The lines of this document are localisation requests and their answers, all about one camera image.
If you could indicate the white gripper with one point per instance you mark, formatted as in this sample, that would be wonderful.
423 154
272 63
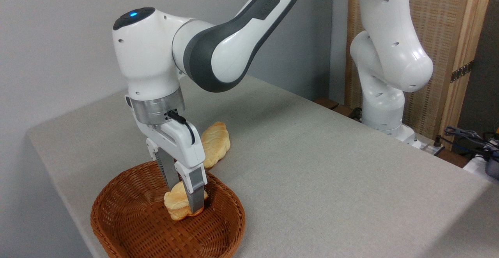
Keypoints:
183 145

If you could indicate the round golden bread roll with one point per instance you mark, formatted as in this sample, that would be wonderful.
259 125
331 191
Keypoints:
175 201

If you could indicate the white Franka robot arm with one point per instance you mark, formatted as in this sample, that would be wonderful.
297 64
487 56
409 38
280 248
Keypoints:
390 55

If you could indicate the long golden bread loaf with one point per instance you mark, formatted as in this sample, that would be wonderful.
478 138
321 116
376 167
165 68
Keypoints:
216 141

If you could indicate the brown wicker basket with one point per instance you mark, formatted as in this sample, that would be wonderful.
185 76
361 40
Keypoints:
128 219

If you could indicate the grey tablecloth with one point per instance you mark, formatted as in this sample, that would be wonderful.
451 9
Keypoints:
312 172

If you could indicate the dark metal screen hinge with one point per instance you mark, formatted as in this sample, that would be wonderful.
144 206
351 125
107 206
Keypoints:
462 71

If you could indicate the wooden woven screen panel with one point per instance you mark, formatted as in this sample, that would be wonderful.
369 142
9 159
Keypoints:
448 24

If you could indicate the grey box with white base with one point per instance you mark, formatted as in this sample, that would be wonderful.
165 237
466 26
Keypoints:
492 168

